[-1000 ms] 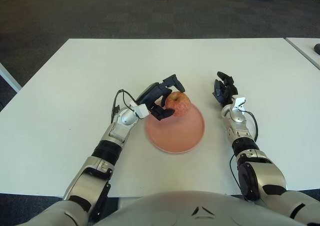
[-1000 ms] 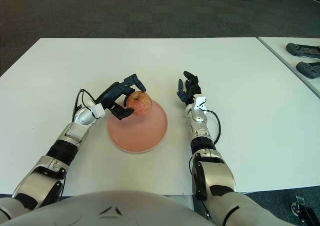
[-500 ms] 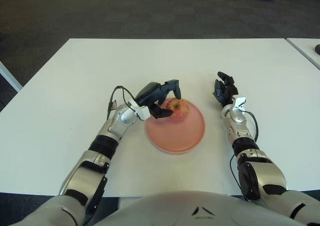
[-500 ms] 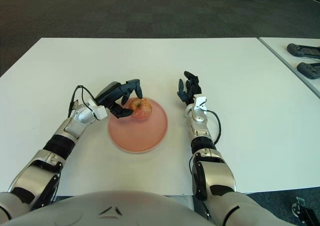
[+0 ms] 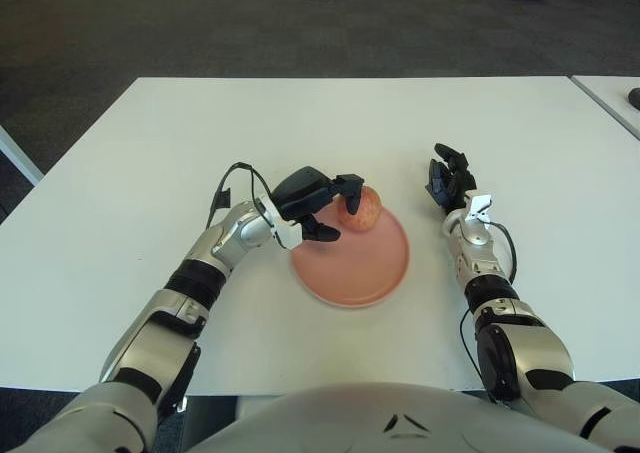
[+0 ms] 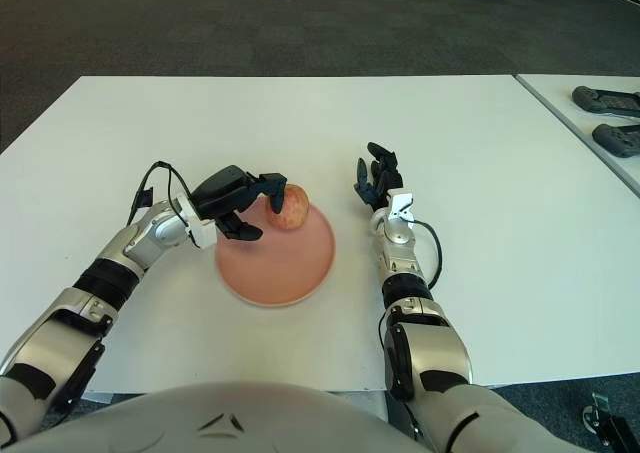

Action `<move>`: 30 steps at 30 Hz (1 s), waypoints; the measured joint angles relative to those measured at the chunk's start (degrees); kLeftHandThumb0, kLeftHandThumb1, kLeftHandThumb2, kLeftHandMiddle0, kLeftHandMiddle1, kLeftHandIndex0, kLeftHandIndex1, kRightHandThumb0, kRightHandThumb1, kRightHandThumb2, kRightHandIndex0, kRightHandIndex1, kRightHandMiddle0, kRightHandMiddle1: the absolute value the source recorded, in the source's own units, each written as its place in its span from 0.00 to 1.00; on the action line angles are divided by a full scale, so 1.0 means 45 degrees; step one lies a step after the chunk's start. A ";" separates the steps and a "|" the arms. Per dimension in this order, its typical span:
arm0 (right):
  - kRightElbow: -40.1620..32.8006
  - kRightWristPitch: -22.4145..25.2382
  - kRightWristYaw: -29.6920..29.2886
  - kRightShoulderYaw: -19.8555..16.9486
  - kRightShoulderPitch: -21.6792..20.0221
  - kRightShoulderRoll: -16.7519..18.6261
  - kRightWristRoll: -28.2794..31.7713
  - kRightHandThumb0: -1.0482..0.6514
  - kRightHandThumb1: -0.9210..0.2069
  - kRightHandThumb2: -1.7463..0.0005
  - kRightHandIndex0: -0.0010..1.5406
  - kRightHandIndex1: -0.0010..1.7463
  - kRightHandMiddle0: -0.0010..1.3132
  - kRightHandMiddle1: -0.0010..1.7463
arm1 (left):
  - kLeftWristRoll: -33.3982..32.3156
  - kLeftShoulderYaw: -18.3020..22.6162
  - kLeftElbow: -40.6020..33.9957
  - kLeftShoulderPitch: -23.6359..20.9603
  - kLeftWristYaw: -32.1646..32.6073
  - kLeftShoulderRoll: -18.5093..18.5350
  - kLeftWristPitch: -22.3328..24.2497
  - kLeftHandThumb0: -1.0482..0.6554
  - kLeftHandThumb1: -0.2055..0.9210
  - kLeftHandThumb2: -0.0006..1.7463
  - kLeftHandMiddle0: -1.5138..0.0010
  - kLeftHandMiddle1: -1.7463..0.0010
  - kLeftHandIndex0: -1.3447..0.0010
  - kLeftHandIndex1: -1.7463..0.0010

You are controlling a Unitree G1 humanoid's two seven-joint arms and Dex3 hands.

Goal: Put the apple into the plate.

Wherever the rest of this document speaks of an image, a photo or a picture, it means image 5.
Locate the pink round plate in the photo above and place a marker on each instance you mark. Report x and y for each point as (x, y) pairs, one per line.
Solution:
(350, 273)

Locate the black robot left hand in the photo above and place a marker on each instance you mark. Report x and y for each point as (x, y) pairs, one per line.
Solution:
(300, 193)

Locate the white side table with controllers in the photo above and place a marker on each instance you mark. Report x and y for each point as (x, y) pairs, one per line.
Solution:
(615, 98)

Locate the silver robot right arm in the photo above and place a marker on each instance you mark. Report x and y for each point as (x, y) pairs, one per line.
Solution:
(500, 353)

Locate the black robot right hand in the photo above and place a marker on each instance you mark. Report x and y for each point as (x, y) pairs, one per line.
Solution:
(450, 183)

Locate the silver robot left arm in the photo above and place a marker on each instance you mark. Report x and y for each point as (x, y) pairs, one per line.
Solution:
(165, 333)

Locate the grey robot torso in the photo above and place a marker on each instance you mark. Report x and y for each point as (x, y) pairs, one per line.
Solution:
(350, 418)

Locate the red apple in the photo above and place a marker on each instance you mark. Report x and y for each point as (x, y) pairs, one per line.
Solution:
(367, 210)

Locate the dark grey game controller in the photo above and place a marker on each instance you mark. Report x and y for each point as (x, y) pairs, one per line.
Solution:
(635, 96)

